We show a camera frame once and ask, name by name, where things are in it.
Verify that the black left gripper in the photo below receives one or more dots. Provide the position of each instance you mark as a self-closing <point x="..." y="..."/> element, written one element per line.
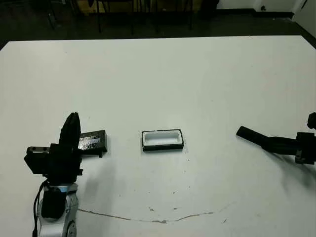
<point x="65" y="165"/>

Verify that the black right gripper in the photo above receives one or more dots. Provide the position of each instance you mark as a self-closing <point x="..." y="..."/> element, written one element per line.
<point x="307" y="148"/>

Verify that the black printed box lid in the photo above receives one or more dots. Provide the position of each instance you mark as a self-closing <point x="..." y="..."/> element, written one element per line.
<point x="95" y="142"/>

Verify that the black box white insert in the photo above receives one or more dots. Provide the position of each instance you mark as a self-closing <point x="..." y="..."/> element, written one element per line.
<point x="163" y="140"/>

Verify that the black metal-legged chair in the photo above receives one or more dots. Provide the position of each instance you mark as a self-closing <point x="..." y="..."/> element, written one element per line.
<point x="111" y="1"/>

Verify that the black waste bin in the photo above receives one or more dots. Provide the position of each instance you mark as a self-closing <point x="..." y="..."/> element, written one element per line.
<point x="209" y="5"/>

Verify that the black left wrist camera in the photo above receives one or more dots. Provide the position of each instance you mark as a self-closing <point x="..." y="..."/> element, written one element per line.
<point x="37" y="163"/>

